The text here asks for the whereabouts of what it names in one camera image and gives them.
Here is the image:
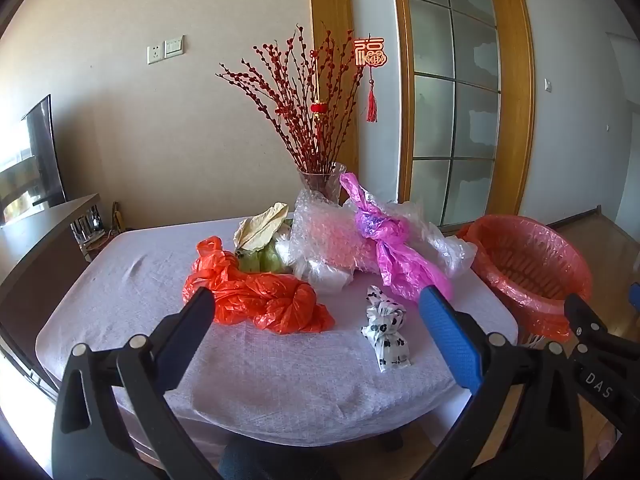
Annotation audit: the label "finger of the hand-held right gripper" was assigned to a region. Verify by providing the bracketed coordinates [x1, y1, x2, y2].
[565, 293, 609, 345]

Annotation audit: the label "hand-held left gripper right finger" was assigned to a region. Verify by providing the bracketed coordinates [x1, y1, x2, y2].
[392, 284, 586, 480]

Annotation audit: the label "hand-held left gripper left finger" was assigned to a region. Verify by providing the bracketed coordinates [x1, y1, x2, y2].
[51, 286, 223, 480]

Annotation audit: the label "plastic trash basket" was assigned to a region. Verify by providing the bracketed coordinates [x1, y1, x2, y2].
[470, 217, 593, 350]

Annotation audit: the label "white black-dotted plastic bag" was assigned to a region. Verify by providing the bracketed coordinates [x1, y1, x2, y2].
[361, 285, 414, 374]

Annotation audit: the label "clear plastic bag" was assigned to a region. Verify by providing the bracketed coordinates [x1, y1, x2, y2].
[385, 200, 478, 279]

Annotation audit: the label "red plastic bag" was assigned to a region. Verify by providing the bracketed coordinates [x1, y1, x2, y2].
[181, 236, 336, 336]

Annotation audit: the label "red-lined waste basket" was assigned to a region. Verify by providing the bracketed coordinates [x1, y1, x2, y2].
[455, 215, 594, 344]

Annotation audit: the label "pink plastic bag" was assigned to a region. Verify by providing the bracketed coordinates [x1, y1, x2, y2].
[339, 172, 453, 303]

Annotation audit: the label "bubble wrap sheet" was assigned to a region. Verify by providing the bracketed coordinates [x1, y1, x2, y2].
[289, 189, 381, 281]

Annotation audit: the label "lavender tablecloth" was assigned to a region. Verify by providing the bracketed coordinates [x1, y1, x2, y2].
[35, 212, 521, 447]

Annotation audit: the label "shiny metal object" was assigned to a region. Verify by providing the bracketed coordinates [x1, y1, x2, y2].
[70, 209, 107, 252]

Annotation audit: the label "brown television cabinet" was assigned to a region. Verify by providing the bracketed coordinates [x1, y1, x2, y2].
[0, 193, 104, 356]

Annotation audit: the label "glass vase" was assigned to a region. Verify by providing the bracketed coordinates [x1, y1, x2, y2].
[298, 161, 348, 206]

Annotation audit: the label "flat screen television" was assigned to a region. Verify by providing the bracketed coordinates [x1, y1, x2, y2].
[0, 94, 68, 226]

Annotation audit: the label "wooden framed glass door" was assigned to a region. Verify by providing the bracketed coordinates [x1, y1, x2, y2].
[390, 0, 537, 232]

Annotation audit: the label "red berry branches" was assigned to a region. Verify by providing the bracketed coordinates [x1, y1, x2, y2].
[216, 24, 368, 175]

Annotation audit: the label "red tasselled pendant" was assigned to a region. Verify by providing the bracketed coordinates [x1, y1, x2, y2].
[353, 36, 388, 123]

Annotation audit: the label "wooden wall panel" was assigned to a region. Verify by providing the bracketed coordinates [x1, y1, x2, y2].
[307, 0, 359, 176]

